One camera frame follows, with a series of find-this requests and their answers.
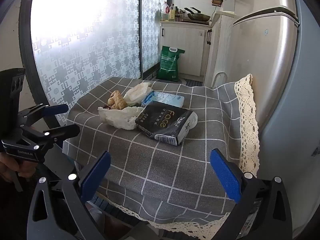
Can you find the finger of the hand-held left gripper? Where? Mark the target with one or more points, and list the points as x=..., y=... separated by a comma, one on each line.
x=56, y=108
x=67, y=129

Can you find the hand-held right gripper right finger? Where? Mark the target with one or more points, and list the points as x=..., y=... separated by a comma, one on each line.
x=225, y=175

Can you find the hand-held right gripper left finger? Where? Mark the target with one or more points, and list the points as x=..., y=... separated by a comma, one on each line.
x=98, y=172

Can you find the dark scraps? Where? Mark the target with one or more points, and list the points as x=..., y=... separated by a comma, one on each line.
x=106, y=107

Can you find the person's left hand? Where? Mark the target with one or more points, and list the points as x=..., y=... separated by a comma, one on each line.
x=12, y=166

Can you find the crumpled white plastic bag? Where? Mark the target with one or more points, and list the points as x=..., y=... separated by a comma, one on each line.
x=117, y=118

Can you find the ginger root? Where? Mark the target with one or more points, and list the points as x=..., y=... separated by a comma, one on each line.
x=115, y=100

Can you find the patterned frosted glass door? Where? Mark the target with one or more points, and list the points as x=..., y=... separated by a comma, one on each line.
x=152, y=30
x=87, y=42

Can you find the black tissue pack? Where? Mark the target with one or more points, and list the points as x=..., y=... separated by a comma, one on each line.
x=162, y=122

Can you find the blue white tissue pack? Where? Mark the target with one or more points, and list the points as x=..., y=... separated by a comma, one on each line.
x=167, y=98

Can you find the dark striped floor mat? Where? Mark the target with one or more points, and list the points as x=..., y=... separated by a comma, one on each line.
x=195, y=82

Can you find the white plastic chair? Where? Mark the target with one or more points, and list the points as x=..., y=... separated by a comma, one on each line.
x=220, y=74

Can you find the green rice bag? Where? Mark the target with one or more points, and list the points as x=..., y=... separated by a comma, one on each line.
x=170, y=65

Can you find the white kitchen cabinet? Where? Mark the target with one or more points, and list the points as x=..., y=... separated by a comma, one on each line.
x=222, y=50
x=182, y=47

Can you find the silver refrigerator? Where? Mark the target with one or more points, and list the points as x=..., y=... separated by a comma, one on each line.
x=270, y=55

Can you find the yellow oil bottle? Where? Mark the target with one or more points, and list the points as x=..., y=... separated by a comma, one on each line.
x=172, y=13

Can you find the dark sauce bottle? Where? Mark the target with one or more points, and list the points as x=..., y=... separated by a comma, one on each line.
x=178, y=15
x=183, y=16

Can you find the dark frying pan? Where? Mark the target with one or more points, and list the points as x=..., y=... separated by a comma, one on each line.
x=200, y=17

